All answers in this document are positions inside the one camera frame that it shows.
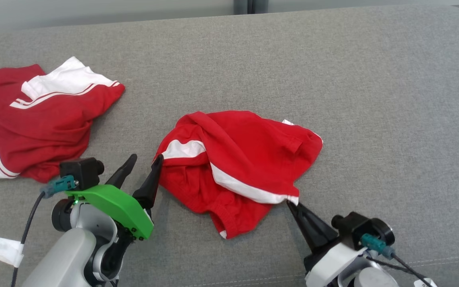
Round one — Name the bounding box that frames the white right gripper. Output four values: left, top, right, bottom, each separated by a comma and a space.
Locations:
286, 201, 368, 287

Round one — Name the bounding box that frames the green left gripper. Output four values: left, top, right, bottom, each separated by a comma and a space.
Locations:
65, 154, 164, 241

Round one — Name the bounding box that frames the bright red white-sleeved shirt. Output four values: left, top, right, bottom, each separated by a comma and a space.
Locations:
153, 110, 324, 240

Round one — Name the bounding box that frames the dark red white crumpled garment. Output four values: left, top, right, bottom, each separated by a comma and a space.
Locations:
0, 56, 126, 183

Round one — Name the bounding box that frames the grey fabric sofa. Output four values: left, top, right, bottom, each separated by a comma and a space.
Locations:
0, 4, 459, 287

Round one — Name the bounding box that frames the black cable teal plug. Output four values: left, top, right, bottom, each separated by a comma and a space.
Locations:
10, 175, 79, 287
360, 234, 439, 287

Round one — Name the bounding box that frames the dark grey wall post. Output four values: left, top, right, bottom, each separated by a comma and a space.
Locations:
233, 0, 269, 15

